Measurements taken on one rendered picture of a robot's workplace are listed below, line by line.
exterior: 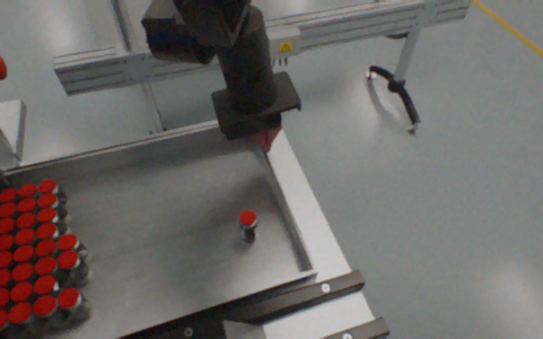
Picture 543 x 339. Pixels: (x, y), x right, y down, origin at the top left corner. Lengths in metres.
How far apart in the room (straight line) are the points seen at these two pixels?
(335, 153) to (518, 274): 0.83
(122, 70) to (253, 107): 1.04
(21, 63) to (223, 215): 2.22
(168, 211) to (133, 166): 0.10
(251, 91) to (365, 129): 1.50
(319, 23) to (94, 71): 0.81
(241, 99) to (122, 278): 0.25
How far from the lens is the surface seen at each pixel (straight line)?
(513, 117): 2.26
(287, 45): 1.47
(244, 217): 0.45
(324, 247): 0.49
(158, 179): 0.56
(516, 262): 1.72
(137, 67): 1.45
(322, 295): 0.45
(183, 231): 0.51
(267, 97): 0.45
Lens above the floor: 1.31
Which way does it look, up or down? 52 degrees down
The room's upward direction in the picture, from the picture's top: straight up
